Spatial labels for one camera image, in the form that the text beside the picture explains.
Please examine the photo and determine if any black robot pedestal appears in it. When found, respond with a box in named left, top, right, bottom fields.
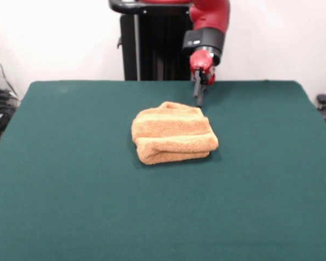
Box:
left=108, top=0, right=224, bottom=82

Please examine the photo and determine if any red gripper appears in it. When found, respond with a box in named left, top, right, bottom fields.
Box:
left=189, top=48, right=216, bottom=108

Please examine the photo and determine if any orange terry towel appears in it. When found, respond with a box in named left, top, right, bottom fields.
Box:
left=131, top=101, right=220, bottom=165

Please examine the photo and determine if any dark green table cloth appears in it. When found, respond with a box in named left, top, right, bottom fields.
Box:
left=0, top=79, right=326, bottom=261

